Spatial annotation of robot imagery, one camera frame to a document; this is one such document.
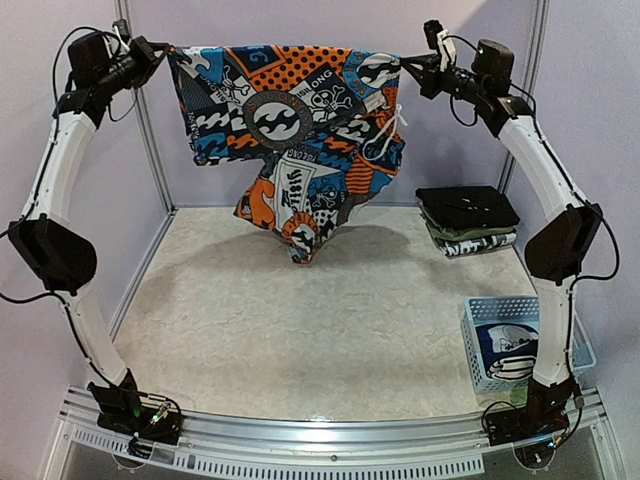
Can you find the black garment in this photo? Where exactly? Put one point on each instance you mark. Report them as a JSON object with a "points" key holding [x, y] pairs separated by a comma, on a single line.
{"points": [[467, 207]]}

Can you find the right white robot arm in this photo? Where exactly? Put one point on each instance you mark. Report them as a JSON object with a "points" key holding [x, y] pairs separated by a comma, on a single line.
{"points": [[555, 254]]}

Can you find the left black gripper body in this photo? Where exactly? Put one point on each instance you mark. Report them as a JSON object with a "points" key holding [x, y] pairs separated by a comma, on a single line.
{"points": [[135, 71]]}

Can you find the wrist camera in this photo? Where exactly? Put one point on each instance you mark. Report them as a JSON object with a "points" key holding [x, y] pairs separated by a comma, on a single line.
{"points": [[494, 59], [88, 55]]}

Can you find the folded black white shirt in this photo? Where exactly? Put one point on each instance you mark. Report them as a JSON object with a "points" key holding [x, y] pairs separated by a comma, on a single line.
{"points": [[474, 246]]}

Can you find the blue orange patterned cloth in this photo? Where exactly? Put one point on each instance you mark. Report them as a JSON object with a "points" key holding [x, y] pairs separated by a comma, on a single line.
{"points": [[323, 121]]}

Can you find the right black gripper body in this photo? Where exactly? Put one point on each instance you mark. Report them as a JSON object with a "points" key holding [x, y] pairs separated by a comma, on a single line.
{"points": [[432, 74]]}

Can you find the white striped cloth in basket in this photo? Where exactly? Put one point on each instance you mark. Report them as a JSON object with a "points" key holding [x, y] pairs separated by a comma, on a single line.
{"points": [[508, 350]]}

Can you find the folded green shirt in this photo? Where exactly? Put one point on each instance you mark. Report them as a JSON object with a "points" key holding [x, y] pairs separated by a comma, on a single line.
{"points": [[447, 234]]}

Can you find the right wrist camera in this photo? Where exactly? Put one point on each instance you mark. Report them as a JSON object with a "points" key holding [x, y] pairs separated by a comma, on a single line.
{"points": [[494, 59]]}

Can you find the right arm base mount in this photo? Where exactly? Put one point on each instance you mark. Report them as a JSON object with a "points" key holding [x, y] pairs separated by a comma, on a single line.
{"points": [[504, 423]]}

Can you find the aluminium front rail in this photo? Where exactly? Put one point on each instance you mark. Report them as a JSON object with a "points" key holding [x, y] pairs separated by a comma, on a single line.
{"points": [[224, 447]]}

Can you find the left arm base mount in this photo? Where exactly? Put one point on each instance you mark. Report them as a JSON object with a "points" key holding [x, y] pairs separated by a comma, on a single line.
{"points": [[127, 410]]}

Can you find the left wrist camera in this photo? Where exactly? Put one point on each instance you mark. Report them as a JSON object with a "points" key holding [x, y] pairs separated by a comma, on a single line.
{"points": [[88, 55]]}

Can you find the aluminium frame post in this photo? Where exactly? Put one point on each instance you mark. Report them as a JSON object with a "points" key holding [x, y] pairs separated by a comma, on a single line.
{"points": [[530, 74], [152, 151]]}

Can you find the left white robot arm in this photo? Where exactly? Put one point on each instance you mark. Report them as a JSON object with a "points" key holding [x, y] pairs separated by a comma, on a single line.
{"points": [[64, 261]]}

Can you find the light blue plastic basket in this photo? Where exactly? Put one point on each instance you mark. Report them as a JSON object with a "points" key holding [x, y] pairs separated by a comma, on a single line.
{"points": [[489, 310]]}

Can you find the right aluminium frame post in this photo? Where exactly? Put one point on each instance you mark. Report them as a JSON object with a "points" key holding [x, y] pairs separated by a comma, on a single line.
{"points": [[530, 74]]}

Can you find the left aluminium frame post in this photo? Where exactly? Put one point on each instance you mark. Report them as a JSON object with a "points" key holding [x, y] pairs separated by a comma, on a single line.
{"points": [[152, 151]]}

